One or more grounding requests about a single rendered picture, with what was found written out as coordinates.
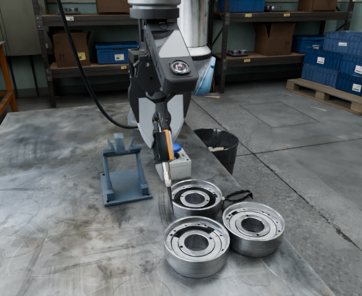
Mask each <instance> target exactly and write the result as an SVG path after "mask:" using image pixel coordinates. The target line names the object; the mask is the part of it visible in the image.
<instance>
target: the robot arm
mask: <svg viewBox="0 0 362 296"><path fill-rule="evenodd" d="M128 4H129V5H132V6H133V7H132V8H129V10H130V18H134V19H138V31H139V43H140V46H138V48H137V49H128V64H129V73H130V86H129V88H128V101H129V104H130V111H129V113H128V118H127V119H128V125H129V126H132V125H138V128H136V129H135V130H139V131H140V133H141V135H142V137H143V139H144V141H145V143H146V144H147V145H148V147H149V148H151V149H153V147H154V142H155V139H154V136H153V131H156V130H157V125H156V123H154V122H153V117H154V115H155V114H156V113H160V116H162V117H163V121H162V122H161V124H162V128H163V129H166V128H168V127H169V130H168V131H170V132H171V139H172V145H173V144H174V142H175V140H176V139H177V137H178V135H179V133H180V130H181V128H182V125H183V122H184V119H185V118H186V115H187V111H188V108H189V105H190V101H191V95H194V96H196V95H207V94H208V93H209V91H210V89H211V83H212V77H213V72H214V66H215V60H216V59H215V57H213V56H211V50H210V49H209V47H207V8H208V0H128ZM174 18H177V23H176V22H167V19H174ZM167 94H169V97H167Z"/></svg>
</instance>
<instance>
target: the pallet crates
mask: <svg viewBox="0 0 362 296"><path fill-rule="evenodd" d="M334 32H339V33H334ZM325 33H326V34H325V36H324V37H325V39H324V44H323V46H308V47H305V48H306V51H305V58H304V62H303V67H302V68H303V70H302V77H301V78H298V79H288V80H287V85H286V90H288V91H291V92H294V93H297V94H299V95H302V96H305V97H308V98H311V99H314V100H317V101H319V102H323V103H325V104H328V105H331V106H334V107H337V108H339V109H343V110H345V111H348V112H351V113H354V114H356V115H359V116H362V32H356V31H331V32H325ZM315 47H319V49H315ZM299 85H301V86H303V87H304V88H308V89H311V90H314V91H316V94H315V95H312V94H309V93H306V92H303V91H301V90H299ZM330 96H333V97H336V98H339V99H342V100H346V101H348V102H351V107H348V106H345V105H342V104H339V103H336V102H333V101H331V100H329V99H330Z"/></svg>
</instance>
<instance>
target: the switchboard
mask: <svg viewBox="0 0 362 296"><path fill-rule="evenodd" d="M38 4H39V12H40V15H41V16H42V15H49V8H48V1H47V0H38ZM47 32H48V34H49V36H50V38H51V40H52V43H53V36H52V27H51V26H43V34H44V39H45V45H46V51H47V55H54V51H53V47H52V45H51V42H50V40H49V37H48V35H47ZM0 41H5V42H4V43H3V44H2V46H3V49H4V54H5V57H7V58H8V62H9V68H10V70H11V75H12V80H13V85H14V88H15V93H16V99H19V98H20V97H19V95H18V90H17V87H16V82H15V78H14V74H13V69H12V65H11V60H10V57H13V56H29V57H30V61H31V67H32V72H33V77H34V81H35V86H36V92H37V97H40V95H39V90H38V84H37V81H36V75H35V70H34V65H33V60H32V56H39V55H42V53H41V48H40V42H39V37H38V30H37V26H36V21H35V14H34V10H33V5H32V0H0ZM53 45H54V43H53Z"/></svg>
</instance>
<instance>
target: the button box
mask: <svg viewBox="0 0 362 296"><path fill-rule="evenodd" d="M174 157H176V159H175V160H174V161H172V162H171V163H169V164H170V172H171V181H173V180H180V179H187V178H191V160H190V158H189V157H188V156H187V154H186V152H185V151H184V150H183V149H181V150H180V151H179V152H177V153H175V156H174ZM155 168H156V169H157V172H158V174H159V176H160V179H161V181H162V182H165V180H164V176H163V170H162V166H161V164H156V165H155Z"/></svg>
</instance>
